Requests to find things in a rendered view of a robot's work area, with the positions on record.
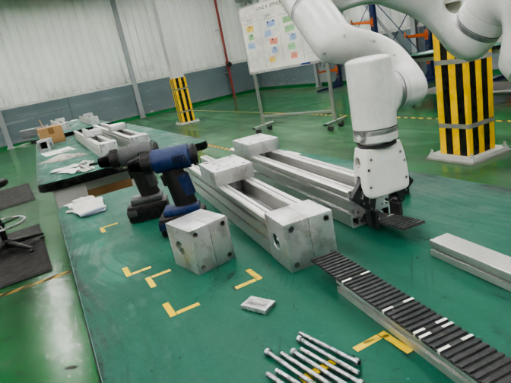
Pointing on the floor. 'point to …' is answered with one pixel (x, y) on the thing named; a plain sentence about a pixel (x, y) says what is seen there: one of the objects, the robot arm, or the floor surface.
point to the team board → (277, 50)
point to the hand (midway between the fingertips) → (384, 215)
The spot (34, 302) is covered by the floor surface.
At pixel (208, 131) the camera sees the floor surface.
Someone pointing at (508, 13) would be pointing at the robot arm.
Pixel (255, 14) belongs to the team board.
